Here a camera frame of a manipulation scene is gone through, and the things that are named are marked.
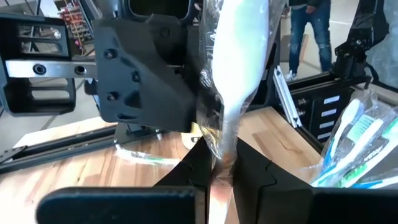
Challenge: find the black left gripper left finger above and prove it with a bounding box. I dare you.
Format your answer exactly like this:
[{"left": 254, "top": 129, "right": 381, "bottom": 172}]
[{"left": 36, "top": 138, "right": 216, "bottom": 224}]

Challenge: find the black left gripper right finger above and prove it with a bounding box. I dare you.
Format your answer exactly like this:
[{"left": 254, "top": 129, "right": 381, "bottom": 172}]
[{"left": 232, "top": 139, "right": 398, "bottom": 224}]

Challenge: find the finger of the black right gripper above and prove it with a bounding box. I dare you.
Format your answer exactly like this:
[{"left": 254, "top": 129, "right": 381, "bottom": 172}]
[
  {"left": 94, "top": 13, "right": 200, "bottom": 133},
  {"left": 250, "top": 18, "right": 281, "bottom": 109}
]

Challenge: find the orange toothbrush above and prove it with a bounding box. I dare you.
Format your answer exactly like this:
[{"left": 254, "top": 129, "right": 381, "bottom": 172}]
[{"left": 198, "top": 0, "right": 282, "bottom": 224}]

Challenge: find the green toothbrush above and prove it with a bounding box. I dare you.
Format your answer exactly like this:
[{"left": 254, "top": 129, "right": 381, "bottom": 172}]
[
  {"left": 114, "top": 145, "right": 182, "bottom": 166},
  {"left": 340, "top": 114, "right": 388, "bottom": 188},
  {"left": 341, "top": 118, "right": 398, "bottom": 189}
]

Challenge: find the blue toothbrush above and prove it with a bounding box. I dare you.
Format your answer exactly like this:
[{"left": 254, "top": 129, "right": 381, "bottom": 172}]
[
  {"left": 351, "top": 175, "right": 398, "bottom": 190},
  {"left": 322, "top": 98, "right": 367, "bottom": 177}
]

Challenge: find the clear acrylic organizer box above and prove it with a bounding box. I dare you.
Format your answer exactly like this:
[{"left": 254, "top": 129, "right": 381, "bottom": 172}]
[{"left": 306, "top": 89, "right": 398, "bottom": 190}]

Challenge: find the silver aluminium extrusion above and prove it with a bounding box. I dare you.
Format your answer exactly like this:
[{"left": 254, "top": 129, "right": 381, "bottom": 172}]
[{"left": 272, "top": 65, "right": 303, "bottom": 129}]

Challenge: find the person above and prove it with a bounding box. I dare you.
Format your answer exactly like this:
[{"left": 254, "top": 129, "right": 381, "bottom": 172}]
[{"left": 283, "top": 0, "right": 334, "bottom": 84}]

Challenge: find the shelf with red parts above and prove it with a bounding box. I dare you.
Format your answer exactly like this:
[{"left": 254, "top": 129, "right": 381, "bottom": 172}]
[{"left": 54, "top": 0, "right": 94, "bottom": 60}]

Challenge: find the black labelled control box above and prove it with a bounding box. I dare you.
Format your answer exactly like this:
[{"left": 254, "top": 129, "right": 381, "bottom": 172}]
[{"left": 289, "top": 86, "right": 356, "bottom": 151}]

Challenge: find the blue plastic curtain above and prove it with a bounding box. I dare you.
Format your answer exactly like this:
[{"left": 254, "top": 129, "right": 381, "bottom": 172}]
[{"left": 365, "top": 0, "right": 398, "bottom": 91}]

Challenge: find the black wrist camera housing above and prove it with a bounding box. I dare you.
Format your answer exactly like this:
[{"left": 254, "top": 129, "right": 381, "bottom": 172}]
[{"left": 102, "top": 0, "right": 203, "bottom": 23}]

